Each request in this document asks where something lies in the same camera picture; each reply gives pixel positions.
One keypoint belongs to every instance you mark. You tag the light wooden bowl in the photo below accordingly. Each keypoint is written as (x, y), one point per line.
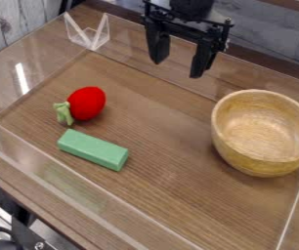
(255, 132)

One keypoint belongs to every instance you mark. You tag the red plush strawberry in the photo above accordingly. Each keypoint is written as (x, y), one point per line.
(82, 106)

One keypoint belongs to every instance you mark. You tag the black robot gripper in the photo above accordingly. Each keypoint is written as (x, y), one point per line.
(189, 18)

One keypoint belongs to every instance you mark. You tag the clear acrylic tray wall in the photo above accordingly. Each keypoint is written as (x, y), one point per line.
(90, 216)

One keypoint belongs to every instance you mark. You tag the clear acrylic corner bracket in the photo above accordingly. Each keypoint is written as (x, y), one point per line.
(89, 38)

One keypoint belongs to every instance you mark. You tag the green rectangular block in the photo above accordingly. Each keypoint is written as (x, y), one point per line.
(93, 149)

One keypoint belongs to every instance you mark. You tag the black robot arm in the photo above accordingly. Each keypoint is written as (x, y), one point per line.
(192, 20)

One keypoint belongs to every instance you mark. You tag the black metal table clamp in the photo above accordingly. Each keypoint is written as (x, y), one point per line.
(28, 239)

